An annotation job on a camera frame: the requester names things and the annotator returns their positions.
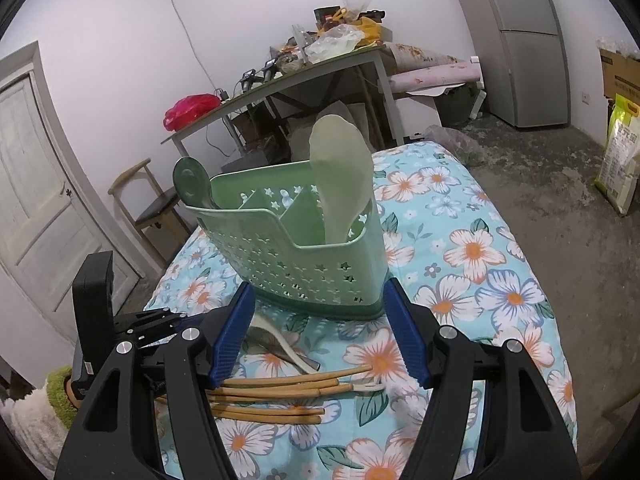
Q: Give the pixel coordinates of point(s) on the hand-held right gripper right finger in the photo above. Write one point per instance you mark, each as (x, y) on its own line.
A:
(405, 332)

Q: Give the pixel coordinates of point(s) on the cardboard box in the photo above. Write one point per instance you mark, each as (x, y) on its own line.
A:
(622, 75)

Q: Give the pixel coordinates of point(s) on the white panel door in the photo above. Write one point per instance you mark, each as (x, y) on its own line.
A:
(40, 185)

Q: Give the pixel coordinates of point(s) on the wooden chopsticks bundle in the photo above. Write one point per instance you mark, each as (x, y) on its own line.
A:
(280, 408)

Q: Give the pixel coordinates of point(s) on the green star-pattern utensil holder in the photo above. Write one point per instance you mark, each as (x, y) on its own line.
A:
(280, 260)

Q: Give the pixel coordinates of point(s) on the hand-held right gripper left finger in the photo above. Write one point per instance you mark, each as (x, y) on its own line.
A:
(232, 332)

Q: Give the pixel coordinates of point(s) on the grey metal desk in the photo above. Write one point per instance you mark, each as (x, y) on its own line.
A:
(320, 67)

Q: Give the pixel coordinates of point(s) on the grey spoon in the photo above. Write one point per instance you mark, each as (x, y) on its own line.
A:
(270, 342)

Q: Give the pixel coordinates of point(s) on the green fluffy rug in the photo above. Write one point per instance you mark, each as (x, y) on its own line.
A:
(60, 395)

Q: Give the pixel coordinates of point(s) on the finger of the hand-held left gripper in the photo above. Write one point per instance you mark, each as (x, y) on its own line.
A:
(142, 317)
(165, 327)

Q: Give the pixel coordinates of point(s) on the red plastic bag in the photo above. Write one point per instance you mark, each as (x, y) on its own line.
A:
(190, 112)

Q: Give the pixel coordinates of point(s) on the pale green rice paddle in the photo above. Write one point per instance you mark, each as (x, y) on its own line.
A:
(340, 160)

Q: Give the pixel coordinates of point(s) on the grey refrigerator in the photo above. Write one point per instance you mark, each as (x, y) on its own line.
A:
(530, 50)

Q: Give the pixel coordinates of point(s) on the rolled floral paper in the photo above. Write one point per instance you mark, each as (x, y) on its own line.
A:
(430, 70)

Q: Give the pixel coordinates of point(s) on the floral tablecloth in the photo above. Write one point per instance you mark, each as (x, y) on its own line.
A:
(475, 270)

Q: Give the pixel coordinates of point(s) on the yellow-green rice bag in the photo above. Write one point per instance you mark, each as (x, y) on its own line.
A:
(620, 160)

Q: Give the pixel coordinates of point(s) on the clear plastic bag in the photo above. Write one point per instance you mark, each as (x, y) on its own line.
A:
(332, 42)

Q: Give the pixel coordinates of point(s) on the wooden chair with black seat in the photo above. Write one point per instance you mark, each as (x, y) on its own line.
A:
(155, 210)

